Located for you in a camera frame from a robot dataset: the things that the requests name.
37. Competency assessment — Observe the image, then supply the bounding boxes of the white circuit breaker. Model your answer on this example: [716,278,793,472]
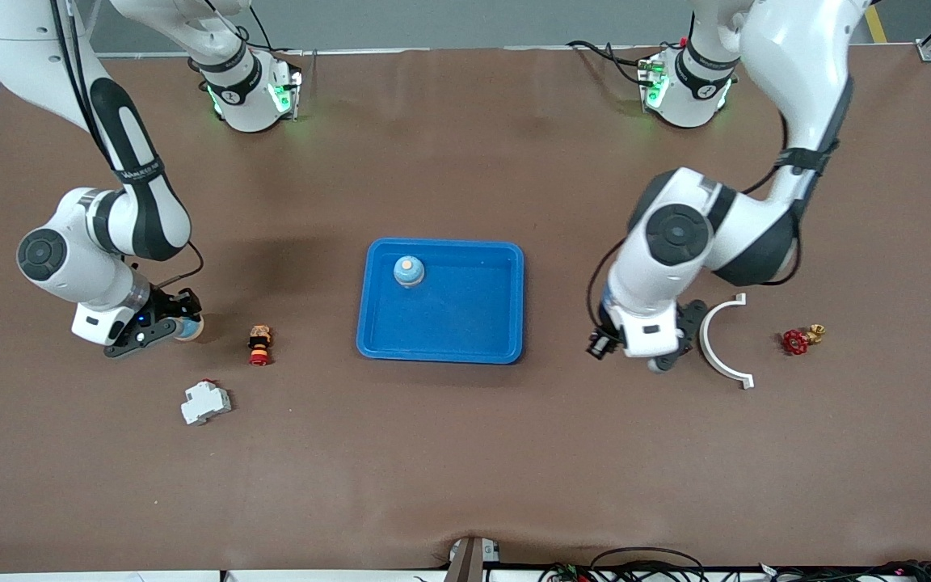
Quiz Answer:
[181,378,232,427]

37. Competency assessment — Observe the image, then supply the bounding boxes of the blue plastic tray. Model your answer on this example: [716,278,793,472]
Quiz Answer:
[356,238,525,365]

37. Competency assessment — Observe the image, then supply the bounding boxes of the brown table cover mat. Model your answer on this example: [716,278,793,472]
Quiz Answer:
[0,44,931,573]

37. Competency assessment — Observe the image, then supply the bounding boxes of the white board strip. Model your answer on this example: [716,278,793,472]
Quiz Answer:
[0,571,221,582]

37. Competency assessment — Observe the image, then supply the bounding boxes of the white curved bracket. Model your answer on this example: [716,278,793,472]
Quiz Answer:
[699,293,756,390]

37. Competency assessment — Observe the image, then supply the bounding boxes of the black left camera cable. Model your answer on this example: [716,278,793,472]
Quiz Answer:
[587,113,842,332]

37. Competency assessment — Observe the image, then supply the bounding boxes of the black camera cable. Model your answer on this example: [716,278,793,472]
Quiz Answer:
[45,0,205,289]
[587,113,842,332]

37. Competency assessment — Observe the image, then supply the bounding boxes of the black right camera cable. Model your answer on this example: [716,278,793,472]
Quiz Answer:
[45,0,205,289]

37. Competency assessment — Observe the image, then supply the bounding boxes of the brass valve red handle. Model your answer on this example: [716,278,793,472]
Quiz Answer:
[782,323,827,357]

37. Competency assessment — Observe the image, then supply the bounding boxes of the metal clamp bracket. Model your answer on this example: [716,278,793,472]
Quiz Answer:
[443,537,502,582]

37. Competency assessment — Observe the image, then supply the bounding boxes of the black base power cable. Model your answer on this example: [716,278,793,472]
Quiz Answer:
[567,40,654,86]

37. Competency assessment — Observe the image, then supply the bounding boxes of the black cable bundle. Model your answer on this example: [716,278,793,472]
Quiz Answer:
[538,546,931,582]

